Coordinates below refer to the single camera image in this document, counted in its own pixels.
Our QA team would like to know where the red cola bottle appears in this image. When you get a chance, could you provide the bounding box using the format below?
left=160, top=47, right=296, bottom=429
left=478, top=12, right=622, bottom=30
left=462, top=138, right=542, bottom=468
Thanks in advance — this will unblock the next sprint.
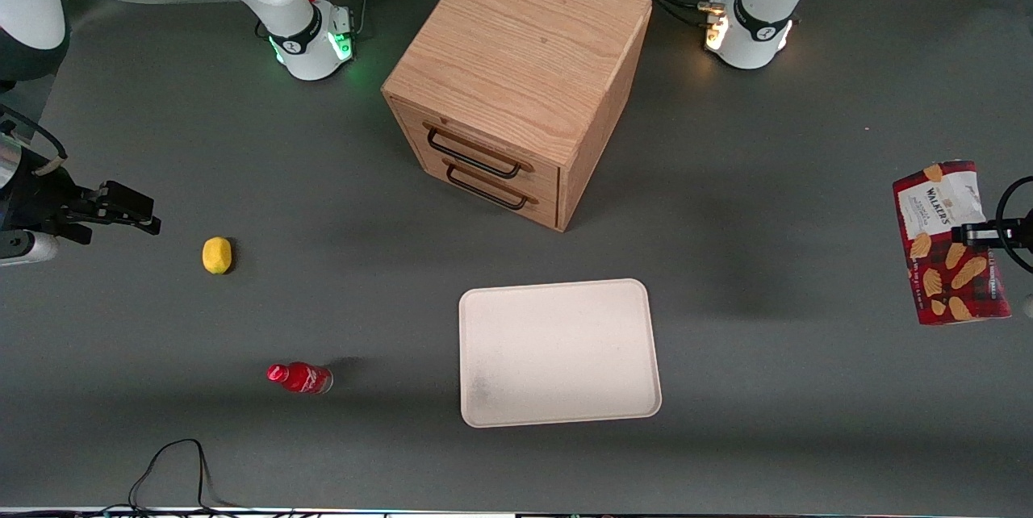
left=266, top=361, right=333, bottom=395

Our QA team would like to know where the yellow lemon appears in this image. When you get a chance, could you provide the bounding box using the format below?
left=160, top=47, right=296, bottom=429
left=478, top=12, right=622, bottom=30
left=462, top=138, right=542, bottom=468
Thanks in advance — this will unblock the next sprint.
left=202, top=236, right=233, bottom=275

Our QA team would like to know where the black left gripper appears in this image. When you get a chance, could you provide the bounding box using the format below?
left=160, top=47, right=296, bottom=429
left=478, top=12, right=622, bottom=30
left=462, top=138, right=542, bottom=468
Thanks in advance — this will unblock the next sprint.
left=951, top=213, right=1033, bottom=253

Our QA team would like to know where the beige rectangular plastic tray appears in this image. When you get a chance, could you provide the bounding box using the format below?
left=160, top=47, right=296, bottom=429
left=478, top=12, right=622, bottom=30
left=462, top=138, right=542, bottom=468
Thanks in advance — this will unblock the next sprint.
left=458, top=278, right=663, bottom=428

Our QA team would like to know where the black metal drawer handle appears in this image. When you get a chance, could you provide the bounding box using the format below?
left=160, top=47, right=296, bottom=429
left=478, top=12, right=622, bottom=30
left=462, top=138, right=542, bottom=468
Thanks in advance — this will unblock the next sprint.
left=445, top=163, right=530, bottom=211
left=425, top=125, right=524, bottom=180

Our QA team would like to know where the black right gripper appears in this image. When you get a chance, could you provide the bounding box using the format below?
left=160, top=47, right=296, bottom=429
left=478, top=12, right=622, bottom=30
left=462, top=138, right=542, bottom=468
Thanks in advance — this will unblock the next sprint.
left=0, top=165, right=161, bottom=245

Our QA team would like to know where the red tartan cookie box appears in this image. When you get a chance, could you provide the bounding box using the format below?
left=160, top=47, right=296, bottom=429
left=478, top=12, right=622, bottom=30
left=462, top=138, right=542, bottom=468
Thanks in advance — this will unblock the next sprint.
left=893, top=161, right=1012, bottom=326

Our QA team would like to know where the wooden drawer cabinet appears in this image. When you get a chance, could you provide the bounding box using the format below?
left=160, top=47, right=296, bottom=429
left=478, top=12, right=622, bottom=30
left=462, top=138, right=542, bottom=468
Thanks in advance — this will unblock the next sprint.
left=381, top=0, right=653, bottom=232

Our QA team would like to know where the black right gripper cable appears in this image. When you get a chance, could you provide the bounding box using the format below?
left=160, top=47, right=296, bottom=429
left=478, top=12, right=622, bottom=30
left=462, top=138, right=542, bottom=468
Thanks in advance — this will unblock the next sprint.
left=0, top=107, right=67, bottom=176

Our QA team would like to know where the thin black cable loop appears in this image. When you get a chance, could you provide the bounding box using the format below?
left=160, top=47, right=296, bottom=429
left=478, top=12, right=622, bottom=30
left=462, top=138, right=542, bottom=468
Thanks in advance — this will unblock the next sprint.
left=105, top=439, right=267, bottom=516

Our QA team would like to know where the wooden drawer front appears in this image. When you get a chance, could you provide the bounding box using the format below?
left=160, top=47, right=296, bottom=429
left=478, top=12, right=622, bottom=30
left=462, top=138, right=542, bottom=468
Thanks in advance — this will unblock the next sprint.
left=392, top=98, right=562, bottom=200
left=404, top=143, right=561, bottom=231

